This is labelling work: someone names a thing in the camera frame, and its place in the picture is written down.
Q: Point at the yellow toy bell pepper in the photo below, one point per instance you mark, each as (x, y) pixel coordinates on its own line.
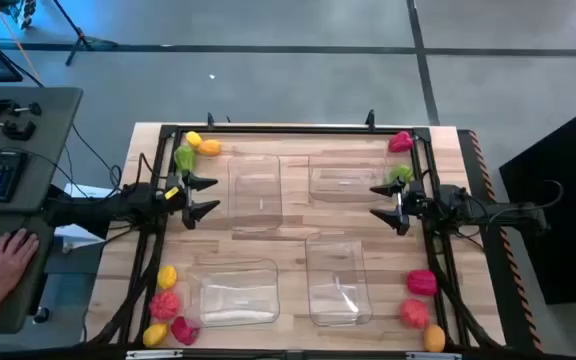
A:
(167, 276)

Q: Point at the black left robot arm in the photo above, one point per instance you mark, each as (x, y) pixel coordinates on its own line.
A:
(133, 197)

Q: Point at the black round knob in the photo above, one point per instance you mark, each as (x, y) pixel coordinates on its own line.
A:
(41, 314)

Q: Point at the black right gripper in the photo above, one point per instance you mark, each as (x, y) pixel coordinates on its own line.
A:
(408, 205)

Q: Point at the person's hand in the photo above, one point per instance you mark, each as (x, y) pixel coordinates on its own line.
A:
(8, 265)

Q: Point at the silver aluminium bracket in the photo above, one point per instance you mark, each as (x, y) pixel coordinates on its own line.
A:
(154, 354)

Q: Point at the red toy bell pepper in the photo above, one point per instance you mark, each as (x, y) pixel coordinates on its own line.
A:
(422, 282)
(184, 330)
(400, 142)

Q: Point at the clear plastic bin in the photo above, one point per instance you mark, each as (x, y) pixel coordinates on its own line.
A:
(348, 185)
(255, 170)
(233, 295)
(338, 280)

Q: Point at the black c-clamp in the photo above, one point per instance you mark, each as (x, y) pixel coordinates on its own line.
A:
(13, 131)
(13, 107)

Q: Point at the green toy bell pepper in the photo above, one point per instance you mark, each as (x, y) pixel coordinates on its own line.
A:
(400, 173)
(184, 158)

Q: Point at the black frame clamp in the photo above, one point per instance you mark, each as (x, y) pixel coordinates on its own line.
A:
(210, 121)
(370, 119)

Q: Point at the black tripod stand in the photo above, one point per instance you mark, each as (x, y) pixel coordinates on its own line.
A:
(79, 37)

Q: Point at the dark grey desk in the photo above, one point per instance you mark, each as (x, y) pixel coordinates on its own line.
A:
(43, 150)

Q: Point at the black beam with hazard stripes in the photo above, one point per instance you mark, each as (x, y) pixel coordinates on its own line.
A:
(498, 280)

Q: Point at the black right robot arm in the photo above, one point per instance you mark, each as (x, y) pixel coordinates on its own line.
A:
(493, 210)

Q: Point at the black cabinet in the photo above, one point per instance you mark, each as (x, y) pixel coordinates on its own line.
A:
(568, 210)

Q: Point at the white paper sheets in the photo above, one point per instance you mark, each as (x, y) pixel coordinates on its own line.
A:
(85, 191)

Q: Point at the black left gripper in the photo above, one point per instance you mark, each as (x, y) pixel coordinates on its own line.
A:
(188, 200)

